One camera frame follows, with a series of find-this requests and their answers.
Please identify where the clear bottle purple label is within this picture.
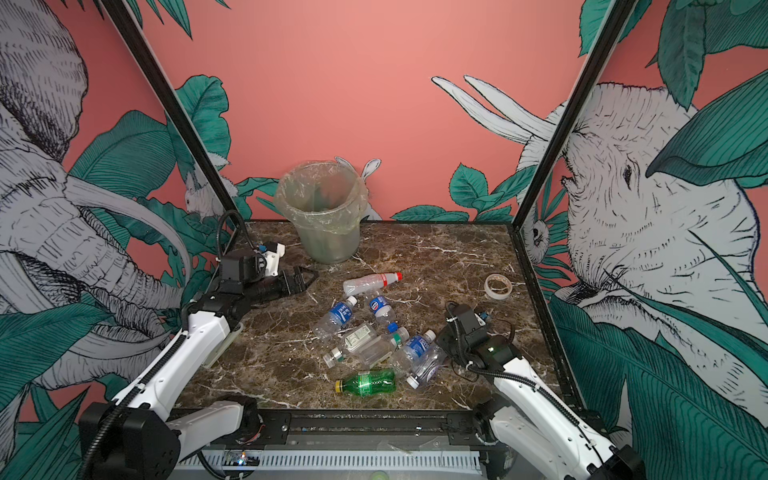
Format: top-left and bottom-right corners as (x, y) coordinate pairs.
(405, 345), (447, 390)

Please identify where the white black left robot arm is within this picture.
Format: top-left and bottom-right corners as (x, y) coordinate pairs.
(76, 244), (318, 479)

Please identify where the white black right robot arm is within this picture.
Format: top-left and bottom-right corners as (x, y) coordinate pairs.
(437, 302), (646, 479)

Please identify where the clear plastic bin liner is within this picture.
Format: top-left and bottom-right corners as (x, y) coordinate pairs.
(274, 161), (369, 234)

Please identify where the roll of clear tape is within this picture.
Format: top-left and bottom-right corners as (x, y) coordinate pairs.
(484, 273), (514, 301)

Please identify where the clear bottle blue label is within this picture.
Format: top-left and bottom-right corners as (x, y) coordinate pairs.
(390, 330), (436, 377)
(313, 296), (358, 338)

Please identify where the clear bottle red cap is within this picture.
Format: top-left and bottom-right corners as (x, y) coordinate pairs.
(342, 272), (403, 296)

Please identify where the clear bottle blue label centre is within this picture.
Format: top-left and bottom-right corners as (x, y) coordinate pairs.
(390, 330), (436, 377)

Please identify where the clear bottle green cap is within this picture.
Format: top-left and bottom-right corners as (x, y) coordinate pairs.
(354, 327), (410, 368)

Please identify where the small bottle blue label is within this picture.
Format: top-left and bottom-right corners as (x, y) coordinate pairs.
(368, 295), (395, 323)

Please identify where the clear bottle green white label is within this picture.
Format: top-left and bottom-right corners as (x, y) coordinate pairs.
(323, 324), (378, 369)

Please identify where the green bottle yellow cap front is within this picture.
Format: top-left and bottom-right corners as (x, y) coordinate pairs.
(334, 369), (396, 397)

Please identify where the small circuit board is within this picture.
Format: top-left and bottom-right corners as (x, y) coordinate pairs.
(222, 451), (260, 469)

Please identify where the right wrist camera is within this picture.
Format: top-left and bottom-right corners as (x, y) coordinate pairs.
(475, 311), (490, 326)

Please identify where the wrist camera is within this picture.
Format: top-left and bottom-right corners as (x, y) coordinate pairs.
(475, 311), (490, 326)
(258, 241), (285, 277)

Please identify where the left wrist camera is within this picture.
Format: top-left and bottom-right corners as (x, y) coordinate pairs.
(258, 241), (285, 277)

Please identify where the black front rail frame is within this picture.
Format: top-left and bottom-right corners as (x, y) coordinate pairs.
(252, 409), (485, 447)

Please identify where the white slotted cable duct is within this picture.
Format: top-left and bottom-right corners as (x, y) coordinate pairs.
(204, 450), (484, 474)

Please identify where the black left corner post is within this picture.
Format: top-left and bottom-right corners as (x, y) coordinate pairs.
(100, 0), (237, 211)

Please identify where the black corner post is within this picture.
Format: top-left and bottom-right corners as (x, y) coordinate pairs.
(511, 1), (636, 233)
(100, 0), (237, 211)

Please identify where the black right corner post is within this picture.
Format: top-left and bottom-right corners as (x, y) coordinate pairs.
(511, 1), (636, 233)

